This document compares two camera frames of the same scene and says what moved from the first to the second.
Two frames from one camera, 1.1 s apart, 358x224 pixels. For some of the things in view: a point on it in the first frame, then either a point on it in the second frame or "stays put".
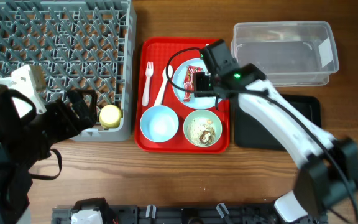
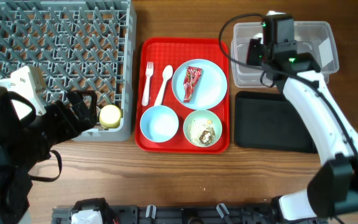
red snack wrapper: x=189 y=81 stays put
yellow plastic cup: x=110 y=116 stays put
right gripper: x=200 y=91 to x=253 y=46
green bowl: x=202 y=128 stays put
